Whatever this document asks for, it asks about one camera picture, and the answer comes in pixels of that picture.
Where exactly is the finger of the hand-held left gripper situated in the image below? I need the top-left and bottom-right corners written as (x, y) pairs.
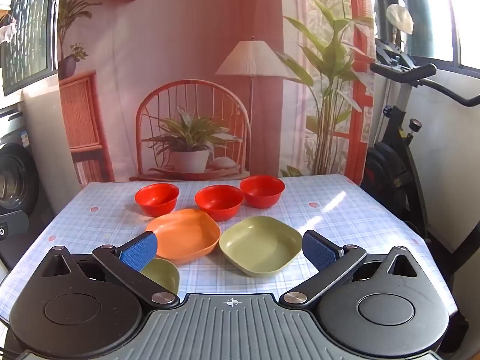
top-left (0, 211), bottom-right (30, 241)

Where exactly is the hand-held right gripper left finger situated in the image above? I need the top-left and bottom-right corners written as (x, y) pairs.
top-left (38, 231), bottom-right (181, 308)

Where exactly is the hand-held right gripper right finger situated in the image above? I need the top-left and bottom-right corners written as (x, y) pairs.
top-left (279, 229), bottom-right (423, 305)

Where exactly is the red bowl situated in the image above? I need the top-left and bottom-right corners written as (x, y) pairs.
top-left (239, 175), bottom-right (286, 209)
top-left (194, 185), bottom-right (245, 222)
top-left (135, 183), bottom-right (180, 217)

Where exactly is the small green plate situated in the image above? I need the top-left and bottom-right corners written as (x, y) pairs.
top-left (140, 258), bottom-right (181, 295)

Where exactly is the grey washing machine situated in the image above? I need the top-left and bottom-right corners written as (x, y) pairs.
top-left (0, 101), bottom-right (53, 271)

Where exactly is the orange plate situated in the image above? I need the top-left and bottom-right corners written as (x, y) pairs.
top-left (145, 209), bottom-right (221, 264)

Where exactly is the blue plaid tablecloth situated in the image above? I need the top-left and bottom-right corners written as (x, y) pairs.
top-left (0, 174), bottom-right (456, 310)

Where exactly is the large green plate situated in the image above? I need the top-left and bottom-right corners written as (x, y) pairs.
top-left (219, 216), bottom-right (303, 277)

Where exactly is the black exercise bike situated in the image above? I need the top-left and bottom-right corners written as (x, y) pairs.
top-left (362, 37), bottom-right (480, 267)

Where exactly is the barred window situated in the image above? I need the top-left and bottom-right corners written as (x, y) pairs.
top-left (0, 0), bottom-right (61, 98)

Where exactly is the printed room backdrop cloth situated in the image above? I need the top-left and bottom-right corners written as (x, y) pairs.
top-left (56, 0), bottom-right (376, 187)

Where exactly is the white cloth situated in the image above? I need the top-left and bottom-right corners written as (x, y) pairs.
top-left (386, 4), bottom-right (415, 42)

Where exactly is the bright window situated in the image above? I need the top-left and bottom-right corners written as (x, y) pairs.
top-left (375, 0), bottom-right (480, 74)

